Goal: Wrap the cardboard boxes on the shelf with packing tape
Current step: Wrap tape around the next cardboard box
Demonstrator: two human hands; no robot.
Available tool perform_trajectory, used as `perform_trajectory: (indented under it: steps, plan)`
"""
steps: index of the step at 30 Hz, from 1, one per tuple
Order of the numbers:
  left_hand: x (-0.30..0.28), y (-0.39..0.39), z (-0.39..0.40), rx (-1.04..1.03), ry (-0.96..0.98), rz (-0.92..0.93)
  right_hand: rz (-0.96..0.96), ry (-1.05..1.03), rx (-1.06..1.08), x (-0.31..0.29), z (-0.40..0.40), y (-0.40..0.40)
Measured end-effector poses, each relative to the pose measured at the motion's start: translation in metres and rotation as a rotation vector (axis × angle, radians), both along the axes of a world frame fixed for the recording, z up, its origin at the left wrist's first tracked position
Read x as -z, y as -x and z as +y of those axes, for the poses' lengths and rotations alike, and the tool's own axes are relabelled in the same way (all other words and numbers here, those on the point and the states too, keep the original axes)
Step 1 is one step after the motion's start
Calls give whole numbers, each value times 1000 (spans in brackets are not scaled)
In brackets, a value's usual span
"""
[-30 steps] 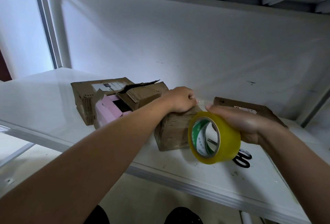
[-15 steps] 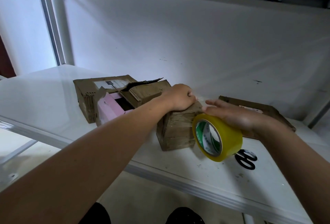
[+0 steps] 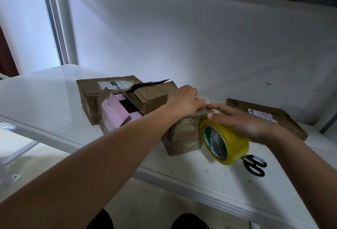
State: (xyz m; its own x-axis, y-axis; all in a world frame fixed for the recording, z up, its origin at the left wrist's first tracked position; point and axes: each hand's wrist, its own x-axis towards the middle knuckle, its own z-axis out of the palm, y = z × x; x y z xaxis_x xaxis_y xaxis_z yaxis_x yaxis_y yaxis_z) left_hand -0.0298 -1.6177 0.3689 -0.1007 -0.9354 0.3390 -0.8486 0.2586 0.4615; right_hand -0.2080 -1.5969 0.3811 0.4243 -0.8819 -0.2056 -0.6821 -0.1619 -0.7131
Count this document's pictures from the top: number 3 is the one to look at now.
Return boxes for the white metal shelf rack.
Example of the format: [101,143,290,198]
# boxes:
[0,0,337,229]

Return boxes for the person's right hand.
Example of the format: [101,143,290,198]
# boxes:
[206,103,280,146]

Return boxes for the yellow tape roll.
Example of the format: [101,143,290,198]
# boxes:
[198,118,250,166]

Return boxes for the red-brown door frame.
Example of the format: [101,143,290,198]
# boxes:
[0,25,20,78]

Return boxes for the small cardboard box red label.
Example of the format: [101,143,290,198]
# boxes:
[161,106,216,156]

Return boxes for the black handled scissors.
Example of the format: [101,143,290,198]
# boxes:
[242,154,268,178]

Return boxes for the person's left forearm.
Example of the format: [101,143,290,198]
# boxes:
[0,105,177,229]

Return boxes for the person's black trousers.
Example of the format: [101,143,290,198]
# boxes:
[84,208,211,229]

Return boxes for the pink carton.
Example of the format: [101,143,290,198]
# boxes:
[98,88,144,135]

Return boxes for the long cardboard box white label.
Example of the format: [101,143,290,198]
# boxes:
[76,75,143,126]

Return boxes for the corrugated cardboard box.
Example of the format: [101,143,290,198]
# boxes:
[124,79,179,115]

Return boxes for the person's left hand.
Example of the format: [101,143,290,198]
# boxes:
[164,84,206,119]

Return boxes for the person's right forearm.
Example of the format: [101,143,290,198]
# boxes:
[266,128,337,229]

